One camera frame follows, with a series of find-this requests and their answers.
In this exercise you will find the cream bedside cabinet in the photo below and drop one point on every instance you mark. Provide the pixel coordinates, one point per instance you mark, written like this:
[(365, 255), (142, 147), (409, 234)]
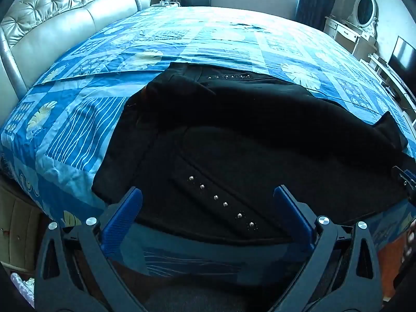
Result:
[(19, 223)]

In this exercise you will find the black studded pants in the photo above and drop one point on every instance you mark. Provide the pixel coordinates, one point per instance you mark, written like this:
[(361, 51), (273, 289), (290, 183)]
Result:
[(207, 146)]

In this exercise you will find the white oval vanity mirror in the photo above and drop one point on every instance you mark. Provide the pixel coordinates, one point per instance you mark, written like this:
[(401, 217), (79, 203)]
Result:
[(364, 16)]

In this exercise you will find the white tv cabinet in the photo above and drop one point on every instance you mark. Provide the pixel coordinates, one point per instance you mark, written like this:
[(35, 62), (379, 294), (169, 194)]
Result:
[(393, 84)]

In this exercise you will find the brown wooden door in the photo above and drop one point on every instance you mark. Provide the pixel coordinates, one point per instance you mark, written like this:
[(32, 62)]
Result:
[(390, 261)]

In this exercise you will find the black flat television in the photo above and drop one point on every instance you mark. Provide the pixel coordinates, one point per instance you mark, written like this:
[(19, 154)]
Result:
[(403, 62)]

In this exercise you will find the blue patterned bed sheet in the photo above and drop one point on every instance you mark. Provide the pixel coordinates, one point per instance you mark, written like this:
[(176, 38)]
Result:
[(55, 139)]

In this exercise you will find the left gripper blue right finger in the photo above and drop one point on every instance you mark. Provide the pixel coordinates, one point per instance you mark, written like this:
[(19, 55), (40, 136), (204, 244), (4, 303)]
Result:
[(297, 223)]

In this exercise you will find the white dressing table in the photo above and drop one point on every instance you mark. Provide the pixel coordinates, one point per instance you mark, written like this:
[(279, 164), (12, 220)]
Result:
[(359, 43)]

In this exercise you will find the cream tufted leather headboard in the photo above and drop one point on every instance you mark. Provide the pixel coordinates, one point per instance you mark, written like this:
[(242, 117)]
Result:
[(34, 33)]

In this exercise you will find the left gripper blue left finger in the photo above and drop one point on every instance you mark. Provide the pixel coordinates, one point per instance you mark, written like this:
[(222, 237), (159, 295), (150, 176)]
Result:
[(117, 220)]

